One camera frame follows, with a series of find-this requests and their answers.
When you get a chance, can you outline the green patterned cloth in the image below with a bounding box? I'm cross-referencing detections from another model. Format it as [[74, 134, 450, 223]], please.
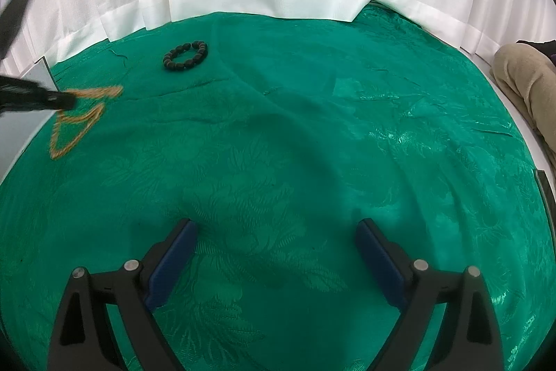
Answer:
[[1, 3, 555, 370]]

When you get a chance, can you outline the black bead bracelet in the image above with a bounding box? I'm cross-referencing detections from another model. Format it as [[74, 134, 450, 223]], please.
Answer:
[[163, 40, 210, 73]]

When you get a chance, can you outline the gold pearl necklace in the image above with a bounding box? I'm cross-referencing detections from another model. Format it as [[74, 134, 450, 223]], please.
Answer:
[[49, 84, 124, 160]]

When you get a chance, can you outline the white drawer box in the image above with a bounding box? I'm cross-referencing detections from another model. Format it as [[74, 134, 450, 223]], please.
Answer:
[[0, 57, 57, 182]]

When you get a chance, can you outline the beige pillow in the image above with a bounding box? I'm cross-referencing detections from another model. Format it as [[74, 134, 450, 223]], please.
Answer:
[[491, 43, 555, 169]]

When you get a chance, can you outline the purple black clothing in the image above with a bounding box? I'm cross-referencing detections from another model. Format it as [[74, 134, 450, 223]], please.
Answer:
[[518, 40, 556, 63]]

